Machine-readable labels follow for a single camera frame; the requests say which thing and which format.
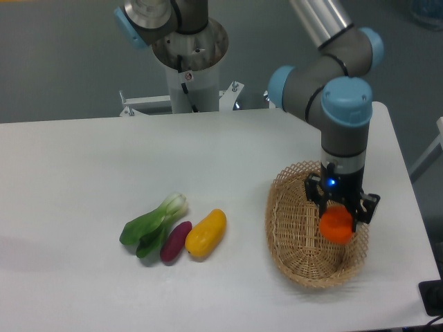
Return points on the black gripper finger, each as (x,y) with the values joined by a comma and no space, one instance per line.
(318,192)
(362,207)

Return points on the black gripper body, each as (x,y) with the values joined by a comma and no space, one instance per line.
(341,188)

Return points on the orange fruit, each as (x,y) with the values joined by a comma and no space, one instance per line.
(336,225)

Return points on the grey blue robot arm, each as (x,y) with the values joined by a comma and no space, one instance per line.
(330,94)

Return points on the woven wicker basket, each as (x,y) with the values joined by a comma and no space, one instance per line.
(298,249)

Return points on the white furniture leg right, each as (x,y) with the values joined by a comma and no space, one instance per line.
(428,157)

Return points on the black device at table edge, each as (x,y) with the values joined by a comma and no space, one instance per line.
(431,294)

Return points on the yellow mango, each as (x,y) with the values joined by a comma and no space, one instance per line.
(206,235)

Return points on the purple sweet potato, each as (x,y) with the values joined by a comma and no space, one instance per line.
(175,242)

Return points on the green bok choy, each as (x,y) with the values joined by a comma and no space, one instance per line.
(150,231)

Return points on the blue object top right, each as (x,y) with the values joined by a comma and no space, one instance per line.
(427,13)

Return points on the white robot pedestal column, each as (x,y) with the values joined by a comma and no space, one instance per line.
(193,91)

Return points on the white metal base frame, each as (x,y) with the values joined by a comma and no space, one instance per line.
(228,101)

